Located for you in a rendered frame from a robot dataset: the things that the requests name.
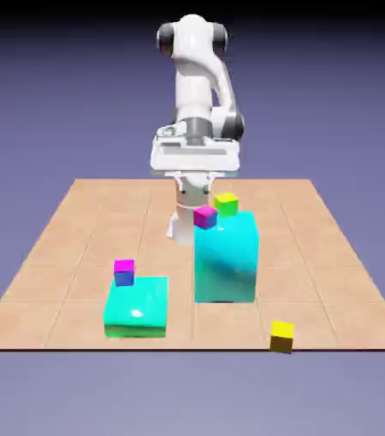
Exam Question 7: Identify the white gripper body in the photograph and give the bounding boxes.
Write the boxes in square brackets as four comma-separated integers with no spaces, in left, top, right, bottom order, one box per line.
[149,135,241,179]

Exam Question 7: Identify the small green cube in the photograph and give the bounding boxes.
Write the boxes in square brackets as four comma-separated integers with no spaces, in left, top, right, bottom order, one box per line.
[213,192,240,218]

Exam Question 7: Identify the small magenta cube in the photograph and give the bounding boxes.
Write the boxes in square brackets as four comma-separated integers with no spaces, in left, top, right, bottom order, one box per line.
[113,259,136,288]
[192,204,219,231]

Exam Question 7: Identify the small yellow cube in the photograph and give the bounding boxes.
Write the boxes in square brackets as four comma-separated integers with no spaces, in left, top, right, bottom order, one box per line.
[268,319,296,354]

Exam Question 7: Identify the large cyan box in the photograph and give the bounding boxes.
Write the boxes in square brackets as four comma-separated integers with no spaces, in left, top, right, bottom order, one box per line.
[193,210,261,304]

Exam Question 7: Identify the large turquoise box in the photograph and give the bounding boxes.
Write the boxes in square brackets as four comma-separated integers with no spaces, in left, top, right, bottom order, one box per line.
[102,276,170,339]

